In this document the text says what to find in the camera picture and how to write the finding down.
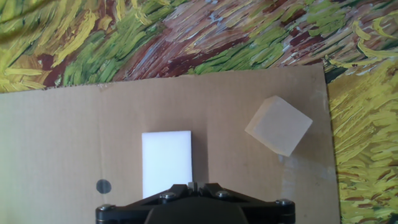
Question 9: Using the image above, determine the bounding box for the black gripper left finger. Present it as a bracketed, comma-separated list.
[95, 182, 195, 224]

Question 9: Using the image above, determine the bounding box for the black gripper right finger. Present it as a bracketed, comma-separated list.
[193, 182, 296, 224]

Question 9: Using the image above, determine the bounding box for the white sponge block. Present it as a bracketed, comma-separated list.
[142, 130, 193, 199]

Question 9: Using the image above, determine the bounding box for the wooden cube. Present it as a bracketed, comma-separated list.
[244, 95, 313, 157]

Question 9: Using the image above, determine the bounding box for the brown cardboard sheet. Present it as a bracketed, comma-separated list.
[0, 63, 341, 224]

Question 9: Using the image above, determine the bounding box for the painted pattern tablecloth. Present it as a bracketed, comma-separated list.
[0, 0, 398, 224]

